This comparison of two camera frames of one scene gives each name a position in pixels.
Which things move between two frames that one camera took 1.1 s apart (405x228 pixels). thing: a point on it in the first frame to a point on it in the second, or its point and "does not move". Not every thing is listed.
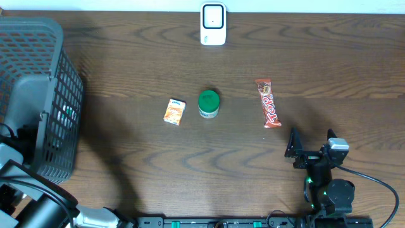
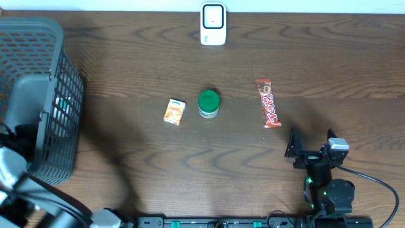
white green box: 67,116 to 63,104
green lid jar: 208,104 does not move
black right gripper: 295,150 does not move
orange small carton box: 174,111 does not move
